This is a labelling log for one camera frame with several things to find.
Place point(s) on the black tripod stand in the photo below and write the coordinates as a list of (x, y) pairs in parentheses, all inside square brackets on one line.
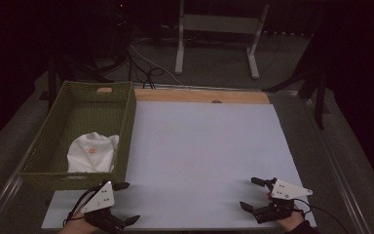
[(311, 74)]

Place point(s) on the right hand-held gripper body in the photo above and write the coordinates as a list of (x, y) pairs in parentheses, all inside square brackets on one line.
[(280, 200)]

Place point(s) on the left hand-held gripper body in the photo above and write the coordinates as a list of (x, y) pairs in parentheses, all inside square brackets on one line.
[(100, 200)]

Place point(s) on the green woven basket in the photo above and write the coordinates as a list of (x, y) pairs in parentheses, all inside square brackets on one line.
[(61, 130)]

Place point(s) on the wooden table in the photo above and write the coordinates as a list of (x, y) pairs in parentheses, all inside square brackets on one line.
[(188, 96)]

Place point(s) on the white metal stand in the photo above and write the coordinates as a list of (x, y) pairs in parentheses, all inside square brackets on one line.
[(219, 24)]

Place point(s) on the person's right hand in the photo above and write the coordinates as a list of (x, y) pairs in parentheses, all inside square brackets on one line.
[(290, 222)]

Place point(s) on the person's left hand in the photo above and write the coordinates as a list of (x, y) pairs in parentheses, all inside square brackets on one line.
[(78, 226)]

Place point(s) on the white table mat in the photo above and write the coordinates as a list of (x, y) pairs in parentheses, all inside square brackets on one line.
[(201, 156)]

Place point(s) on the white cloth with orange print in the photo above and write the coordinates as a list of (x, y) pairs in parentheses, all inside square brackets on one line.
[(91, 159)]

